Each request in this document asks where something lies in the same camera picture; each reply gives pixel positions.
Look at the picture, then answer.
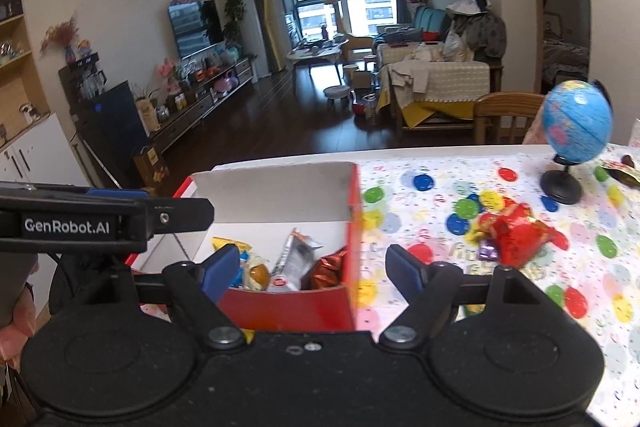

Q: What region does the small round stool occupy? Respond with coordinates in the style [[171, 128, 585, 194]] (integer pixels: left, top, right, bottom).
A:
[[323, 84, 352, 107]]

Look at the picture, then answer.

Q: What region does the person left hand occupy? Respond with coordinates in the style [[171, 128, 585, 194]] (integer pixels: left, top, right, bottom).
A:
[[0, 282, 36, 371]]

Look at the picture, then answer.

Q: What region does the white red snack packet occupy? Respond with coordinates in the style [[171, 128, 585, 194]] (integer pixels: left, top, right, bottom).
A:
[[267, 229, 323, 293]]

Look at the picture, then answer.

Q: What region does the white cabinet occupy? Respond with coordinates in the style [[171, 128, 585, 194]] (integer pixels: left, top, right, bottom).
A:
[[0, 114, 90, 186]]

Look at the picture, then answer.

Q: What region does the clear pastry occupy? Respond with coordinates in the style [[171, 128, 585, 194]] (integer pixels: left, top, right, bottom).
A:
[[242, 254, 271, 291]]

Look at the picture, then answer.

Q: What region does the sofa with cream cover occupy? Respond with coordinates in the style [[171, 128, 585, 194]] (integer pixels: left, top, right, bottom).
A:
[[376, 0, 506, 134]]

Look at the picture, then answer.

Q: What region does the large red snack bag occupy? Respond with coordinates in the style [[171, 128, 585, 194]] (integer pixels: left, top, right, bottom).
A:
[[474, 204, 570, 269]]

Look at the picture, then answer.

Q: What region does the red white cardboard box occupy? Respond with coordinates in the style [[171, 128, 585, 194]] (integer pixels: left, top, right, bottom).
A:
[[127, 161, 362, 332]]

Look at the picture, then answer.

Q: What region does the balloon print tablecloth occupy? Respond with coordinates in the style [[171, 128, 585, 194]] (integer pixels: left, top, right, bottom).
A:
[[347, 145, 639, 426]]

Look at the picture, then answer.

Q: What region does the tv cabinet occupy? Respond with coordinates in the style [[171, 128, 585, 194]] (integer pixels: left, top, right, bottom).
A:
[[150, 57, 254, 153]]

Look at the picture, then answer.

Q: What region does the purple candy packet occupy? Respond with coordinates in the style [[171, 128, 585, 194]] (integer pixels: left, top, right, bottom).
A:
[[478, 239, 499, 262]]

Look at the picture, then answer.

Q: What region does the wooden chair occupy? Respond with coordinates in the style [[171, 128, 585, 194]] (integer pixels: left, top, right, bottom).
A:
[[473, 92, 544, 145]]

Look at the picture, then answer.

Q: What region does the brown paper bag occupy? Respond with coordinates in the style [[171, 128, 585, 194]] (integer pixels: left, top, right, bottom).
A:
[[134, 145, 170, 188]]

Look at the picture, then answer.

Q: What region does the wrapper near lamp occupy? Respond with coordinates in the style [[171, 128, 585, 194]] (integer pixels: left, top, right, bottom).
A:
[[598, 155, 640, 188]]

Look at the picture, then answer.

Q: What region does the television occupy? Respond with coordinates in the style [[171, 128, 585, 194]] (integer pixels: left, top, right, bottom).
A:
[[167, 0, 224, 60]]

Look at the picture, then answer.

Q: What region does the round coffee table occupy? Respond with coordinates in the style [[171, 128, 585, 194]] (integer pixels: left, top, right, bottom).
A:
[[285, 39, 349, 83]]

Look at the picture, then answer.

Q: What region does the blue snack packet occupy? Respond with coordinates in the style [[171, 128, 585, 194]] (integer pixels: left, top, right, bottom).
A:
[[230, 265, 244, 288]]

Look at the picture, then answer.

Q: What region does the dark red snack bag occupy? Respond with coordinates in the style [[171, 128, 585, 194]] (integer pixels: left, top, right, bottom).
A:
[[303, 247, 347, 291]]

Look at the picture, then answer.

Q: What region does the yellow gold snack packet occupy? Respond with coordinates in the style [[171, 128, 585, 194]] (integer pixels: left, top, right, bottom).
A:
[[212, 236, 252, 254]]

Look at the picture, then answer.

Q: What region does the blue desk globe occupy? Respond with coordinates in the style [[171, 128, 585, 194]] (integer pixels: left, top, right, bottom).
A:
[[540, 80, 614, 205]]

